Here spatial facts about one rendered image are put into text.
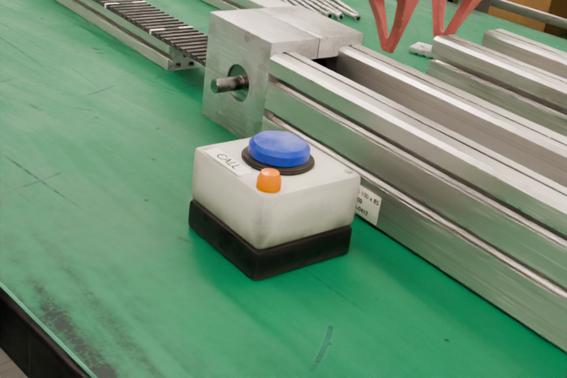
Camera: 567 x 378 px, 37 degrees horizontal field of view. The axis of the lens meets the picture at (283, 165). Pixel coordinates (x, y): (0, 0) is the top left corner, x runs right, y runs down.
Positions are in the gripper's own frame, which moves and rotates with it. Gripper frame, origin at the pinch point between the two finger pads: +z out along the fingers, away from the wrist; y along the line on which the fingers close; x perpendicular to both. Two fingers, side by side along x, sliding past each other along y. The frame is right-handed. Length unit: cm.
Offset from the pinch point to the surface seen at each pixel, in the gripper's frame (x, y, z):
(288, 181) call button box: -21.9, -33.4, -0.4
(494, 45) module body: -8.3, 2.1, -1.9
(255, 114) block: -5.8, -24.2, 2.6
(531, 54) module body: -12.6, 2.1, -2.4
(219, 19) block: 0.5, -24.2, -3.7
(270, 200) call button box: -23.0, -35.6, -0.1
